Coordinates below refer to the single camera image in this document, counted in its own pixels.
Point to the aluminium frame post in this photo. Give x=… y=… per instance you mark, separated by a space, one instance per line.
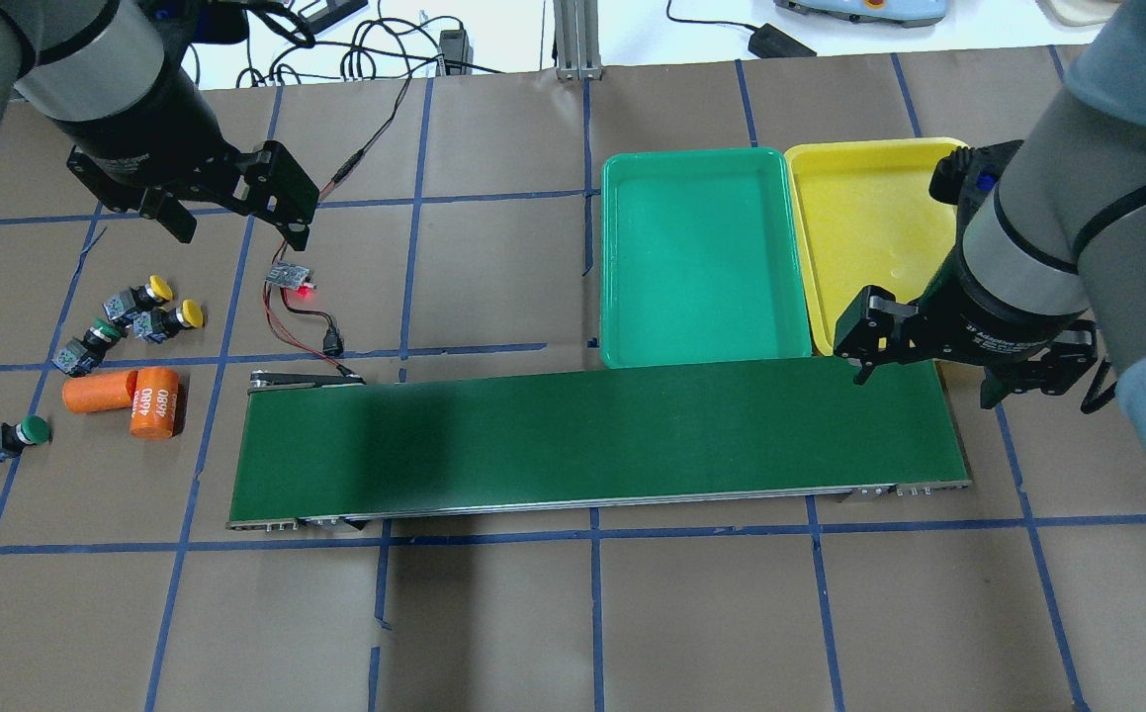
x=577 y=54

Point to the green plastic tray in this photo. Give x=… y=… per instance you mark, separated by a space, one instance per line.
x=699 y=260

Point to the black power adapter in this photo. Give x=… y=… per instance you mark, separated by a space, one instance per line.
x=767 y=41

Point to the green push button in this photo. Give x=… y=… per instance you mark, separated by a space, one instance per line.
x=14 y=438
x=82 y=355

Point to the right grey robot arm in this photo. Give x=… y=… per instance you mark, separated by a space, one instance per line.
x=1047 y=278

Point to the blue teach pendant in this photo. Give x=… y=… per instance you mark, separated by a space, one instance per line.
x=904 y=14

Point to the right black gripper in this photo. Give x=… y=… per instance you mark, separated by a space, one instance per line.
x=996 y=326

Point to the green conveyor belt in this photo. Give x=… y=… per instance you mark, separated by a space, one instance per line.
x=713 y=431

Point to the yellow plastic tray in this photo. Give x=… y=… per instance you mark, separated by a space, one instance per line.
x=862 y=216

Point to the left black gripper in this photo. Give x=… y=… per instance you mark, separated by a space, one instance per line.
x=149 y=141

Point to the plain orange cylinder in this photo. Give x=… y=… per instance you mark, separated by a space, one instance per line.
x=110 y=390

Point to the small sensor circuit board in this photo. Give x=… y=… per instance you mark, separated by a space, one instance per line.
x=288 y=276

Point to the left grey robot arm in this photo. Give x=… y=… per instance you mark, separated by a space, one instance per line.
x=108 y=75

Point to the orange cylinder with 4680 print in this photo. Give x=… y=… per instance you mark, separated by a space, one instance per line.
x=154 y=406

